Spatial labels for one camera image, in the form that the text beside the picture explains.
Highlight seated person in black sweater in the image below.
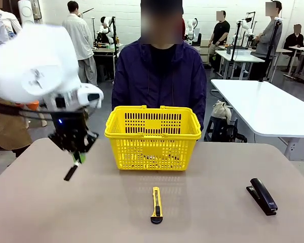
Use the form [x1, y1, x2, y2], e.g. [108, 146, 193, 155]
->
[283, 24, 304, 51]

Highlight person with orange trousers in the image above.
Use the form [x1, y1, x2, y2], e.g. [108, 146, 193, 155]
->
[0, 10, 23, 35]

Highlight yellow utility knife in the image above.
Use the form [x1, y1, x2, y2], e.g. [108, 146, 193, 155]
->
[150, 186, 164, 224]

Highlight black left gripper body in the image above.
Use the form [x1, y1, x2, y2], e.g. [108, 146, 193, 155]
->
[52, 108, 90, 136]

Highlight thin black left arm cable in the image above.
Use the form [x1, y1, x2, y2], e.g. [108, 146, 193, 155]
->
[0, 100, 92, 120]

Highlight person in grey sweater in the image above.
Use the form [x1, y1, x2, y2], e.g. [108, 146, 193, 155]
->
[253, 1, 283, 80]

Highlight person in black t-shirt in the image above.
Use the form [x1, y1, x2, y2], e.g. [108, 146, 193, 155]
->
[209, 10, 231, 73]

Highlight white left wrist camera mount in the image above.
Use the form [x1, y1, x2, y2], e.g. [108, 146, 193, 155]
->
[75, 85, 104, 109]

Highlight slim black tripod stand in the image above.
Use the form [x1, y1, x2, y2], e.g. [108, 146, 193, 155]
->
[229, 21, 242, 79]

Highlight cluttered grey workbench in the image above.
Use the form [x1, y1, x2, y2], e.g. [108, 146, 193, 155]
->
[92, 43, 125, 82]

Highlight large white table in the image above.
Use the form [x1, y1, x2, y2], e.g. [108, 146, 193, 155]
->
[210, 79, 304, 161]

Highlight yellow plastic shopping basket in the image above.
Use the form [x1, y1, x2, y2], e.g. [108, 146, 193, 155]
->
[104, 105, 202, 172]

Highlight white drawer cabinet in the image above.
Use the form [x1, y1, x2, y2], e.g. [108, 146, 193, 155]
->
[199, 45, 211, 67]

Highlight black stapler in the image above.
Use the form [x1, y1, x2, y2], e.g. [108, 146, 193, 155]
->
[245, 178, 278, 216]

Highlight person in white coat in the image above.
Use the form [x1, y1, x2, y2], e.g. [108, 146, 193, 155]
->
[62, 1, 98, 87]

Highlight white desk with seated person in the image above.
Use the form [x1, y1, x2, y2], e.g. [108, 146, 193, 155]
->
[283, 45, 304, 88]

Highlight white tower air conditioner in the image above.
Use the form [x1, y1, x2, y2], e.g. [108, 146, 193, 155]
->
[17, 0, 37, 26]

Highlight black stool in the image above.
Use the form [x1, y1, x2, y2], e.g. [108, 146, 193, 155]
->
[204, 117, 248, 143]

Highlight small white desk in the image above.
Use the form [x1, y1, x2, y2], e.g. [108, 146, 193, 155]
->
[215, 50, 265, 79]

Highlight white marker black cap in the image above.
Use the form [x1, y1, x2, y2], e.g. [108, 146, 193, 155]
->
[63, 161, 79, 181]

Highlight beige cloth bag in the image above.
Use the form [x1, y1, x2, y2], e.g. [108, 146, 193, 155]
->
[212, 100, 234, 120]

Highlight person in navy jacket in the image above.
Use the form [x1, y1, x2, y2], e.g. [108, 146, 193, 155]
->
[111, 0, 208, 132]

